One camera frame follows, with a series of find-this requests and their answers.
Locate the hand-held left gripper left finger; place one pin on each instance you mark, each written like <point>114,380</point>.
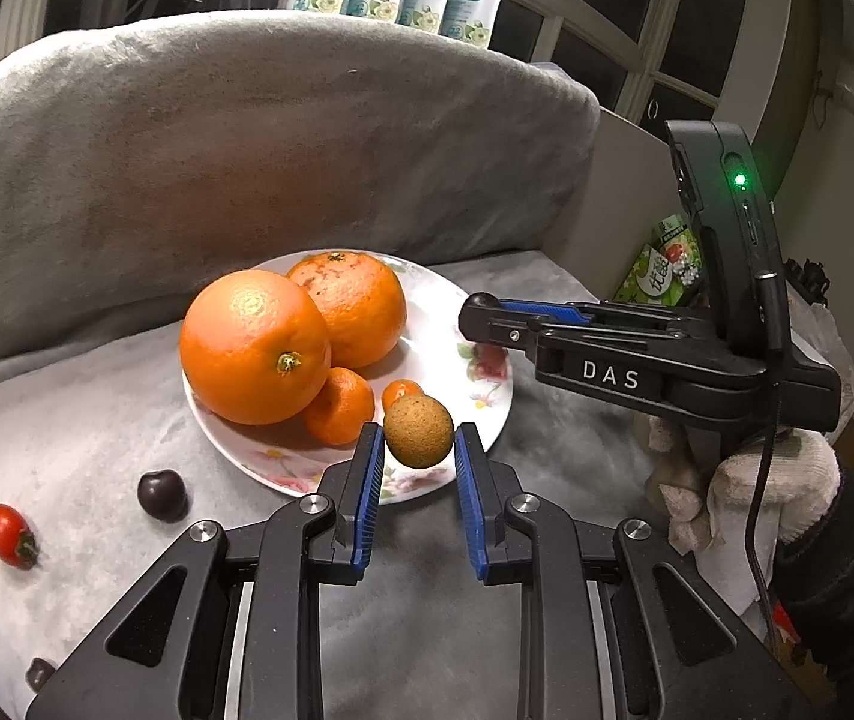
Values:
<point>367,502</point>

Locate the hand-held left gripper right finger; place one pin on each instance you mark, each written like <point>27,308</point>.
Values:
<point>472,502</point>

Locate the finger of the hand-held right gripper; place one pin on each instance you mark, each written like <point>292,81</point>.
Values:
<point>547,311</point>
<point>483,319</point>

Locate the white floral plate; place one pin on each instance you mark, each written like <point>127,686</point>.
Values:
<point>434,292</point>

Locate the brown longan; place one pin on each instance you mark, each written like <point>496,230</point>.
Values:
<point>418,431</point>

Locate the small mandarin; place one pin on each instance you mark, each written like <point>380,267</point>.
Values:
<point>340,409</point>

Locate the tiny orange kumquat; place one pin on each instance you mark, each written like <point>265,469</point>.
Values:
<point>400,392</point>

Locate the medium bumpy mandarin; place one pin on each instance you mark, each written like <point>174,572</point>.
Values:
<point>359,307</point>

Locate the large orange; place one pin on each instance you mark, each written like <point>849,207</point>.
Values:
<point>247,352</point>

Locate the person's right forearm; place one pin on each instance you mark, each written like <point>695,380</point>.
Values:
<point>839,577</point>

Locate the person's right hand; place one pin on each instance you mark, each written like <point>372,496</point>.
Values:
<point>757,495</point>

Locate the white plastic bag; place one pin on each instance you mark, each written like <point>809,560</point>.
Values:
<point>832,345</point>

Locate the green printed package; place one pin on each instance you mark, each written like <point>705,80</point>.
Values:
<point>655,270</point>

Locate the dark purple cherry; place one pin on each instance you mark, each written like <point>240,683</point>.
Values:
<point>41,675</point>
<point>162,495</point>

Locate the grey plush cushion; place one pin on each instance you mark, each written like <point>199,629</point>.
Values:
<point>247,142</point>

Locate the grey plush blanket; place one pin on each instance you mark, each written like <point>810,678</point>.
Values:
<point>81,420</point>

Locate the red cherry tomato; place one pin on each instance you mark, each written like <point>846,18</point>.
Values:
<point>8,532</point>

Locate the white window frame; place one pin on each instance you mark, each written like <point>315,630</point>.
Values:
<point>640,71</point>

